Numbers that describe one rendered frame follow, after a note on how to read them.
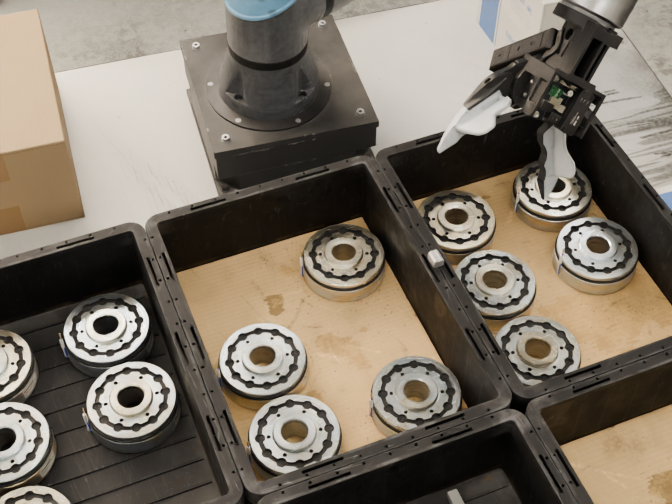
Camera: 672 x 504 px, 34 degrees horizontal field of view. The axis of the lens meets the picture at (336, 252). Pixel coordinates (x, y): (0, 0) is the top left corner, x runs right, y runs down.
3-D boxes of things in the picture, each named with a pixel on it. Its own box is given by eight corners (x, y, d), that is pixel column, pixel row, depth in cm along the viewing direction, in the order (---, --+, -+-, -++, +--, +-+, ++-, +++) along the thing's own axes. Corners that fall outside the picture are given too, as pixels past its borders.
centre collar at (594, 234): (570, 240, 138) (570, 236, 138) (602, 227, 140) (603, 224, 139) (591, 267, 136) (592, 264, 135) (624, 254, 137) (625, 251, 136)
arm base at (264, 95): (216, 54, 169) (212, 4, 162) (314, 50, 171) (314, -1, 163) (220, 124, 160) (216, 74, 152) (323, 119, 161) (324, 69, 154)
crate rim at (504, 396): (143, 230, 134) (141, 217, 132) (369, 165, 141) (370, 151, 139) (250, 511, 110) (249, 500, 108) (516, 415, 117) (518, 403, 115)
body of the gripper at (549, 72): (525, 119, 113) (584, 13, 110) (490, 96, 120) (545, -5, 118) (580, 146, 116) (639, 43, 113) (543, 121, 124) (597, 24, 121)
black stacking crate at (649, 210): (370, 215, 148) (372, 155, 139) (562, 156, 155) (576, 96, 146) (506, 457, 125) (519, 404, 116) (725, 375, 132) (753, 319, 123)
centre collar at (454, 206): (431, 209, 142) (431, 206, 141) (466, 201, 143) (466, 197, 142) (445, 237, 139) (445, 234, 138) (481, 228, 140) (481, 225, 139)
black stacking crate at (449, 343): (155, 280, 141) (143, 221, 132) (367, 215, 148) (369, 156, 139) (257, 550, 117) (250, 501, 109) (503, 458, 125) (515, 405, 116)
